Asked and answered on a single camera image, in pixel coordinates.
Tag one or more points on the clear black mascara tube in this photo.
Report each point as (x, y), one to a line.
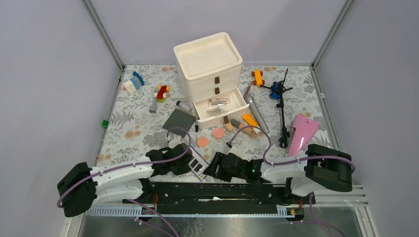
(196, 123)

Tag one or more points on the beige foundation bottle grey cap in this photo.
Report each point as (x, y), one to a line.
(237, 124)

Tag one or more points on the silver toy microphone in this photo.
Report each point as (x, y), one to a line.
(256, 113)

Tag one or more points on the clear bottle black cap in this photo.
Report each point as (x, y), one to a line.
(185, 107)

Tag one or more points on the yellow red toy brick car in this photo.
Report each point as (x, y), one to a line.
(257, 78)

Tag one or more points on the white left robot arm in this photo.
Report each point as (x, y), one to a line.
(84, 186)

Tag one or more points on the red lip gloss tube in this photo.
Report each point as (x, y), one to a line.
(248, 88)

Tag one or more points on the grey brick pillar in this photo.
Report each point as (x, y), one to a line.
(153, 107)

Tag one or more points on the dark grey brick baseplate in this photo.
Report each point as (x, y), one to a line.
(181, 119)

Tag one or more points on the beige makeup sponge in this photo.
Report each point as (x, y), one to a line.
(228, 126)

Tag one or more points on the blue white stacked bricks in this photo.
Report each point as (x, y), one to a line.
(134, 83)

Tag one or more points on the false eyelash box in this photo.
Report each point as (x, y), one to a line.
(219, 101)

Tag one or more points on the orange round makeup puff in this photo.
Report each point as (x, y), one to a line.
(202, 142)

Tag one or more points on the orange white cream tube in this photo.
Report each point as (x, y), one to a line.
(248, 118)

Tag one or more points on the clear bag with tweezers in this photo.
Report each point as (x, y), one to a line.
(216, 111)

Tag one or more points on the green small cube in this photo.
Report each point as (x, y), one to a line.
(105, 123)

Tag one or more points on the white drawer organizer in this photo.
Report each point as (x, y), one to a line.
(211, 67)

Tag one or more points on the pink round makeup puff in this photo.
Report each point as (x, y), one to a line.
(218, 133)

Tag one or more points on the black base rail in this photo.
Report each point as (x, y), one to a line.
(218, 198)

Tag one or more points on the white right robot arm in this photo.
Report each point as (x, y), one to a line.
(321, 168)

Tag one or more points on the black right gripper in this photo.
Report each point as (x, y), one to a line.
(211, 170)

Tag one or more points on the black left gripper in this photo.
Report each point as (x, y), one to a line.
(185, 168)

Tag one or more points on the red green white brick toy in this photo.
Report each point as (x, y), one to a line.
(162, 93)

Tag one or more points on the pink plastic scoop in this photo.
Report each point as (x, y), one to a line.
(304, 130)

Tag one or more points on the blue toy brick car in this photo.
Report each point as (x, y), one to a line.
(274, 94)

